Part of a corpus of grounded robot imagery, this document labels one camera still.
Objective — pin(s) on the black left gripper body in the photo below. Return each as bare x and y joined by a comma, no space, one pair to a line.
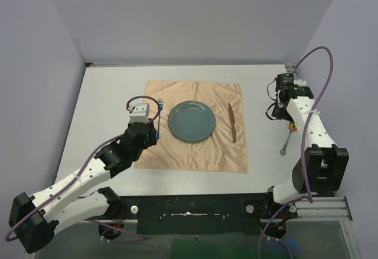
150,141

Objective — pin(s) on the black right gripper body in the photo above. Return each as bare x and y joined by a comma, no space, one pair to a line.
280,113

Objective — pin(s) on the blue fork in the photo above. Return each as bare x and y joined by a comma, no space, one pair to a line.
161,106

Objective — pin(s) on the iridescent gold spoon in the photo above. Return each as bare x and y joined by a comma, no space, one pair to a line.
292,128

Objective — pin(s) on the teal round plate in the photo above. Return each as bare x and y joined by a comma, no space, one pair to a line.
191,121

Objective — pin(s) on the copper table knife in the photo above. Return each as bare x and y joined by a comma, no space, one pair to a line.
232,123

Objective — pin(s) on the peach satin cloth napkin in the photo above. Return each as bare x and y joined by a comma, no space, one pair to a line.
218,152

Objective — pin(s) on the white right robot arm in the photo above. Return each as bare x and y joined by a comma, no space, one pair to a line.
322,164

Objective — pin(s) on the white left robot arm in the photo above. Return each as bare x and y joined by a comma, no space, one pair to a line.
33,218

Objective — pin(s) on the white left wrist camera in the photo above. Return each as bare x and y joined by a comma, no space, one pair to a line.
139,113

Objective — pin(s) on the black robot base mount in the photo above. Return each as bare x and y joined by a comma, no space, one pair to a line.
199,214

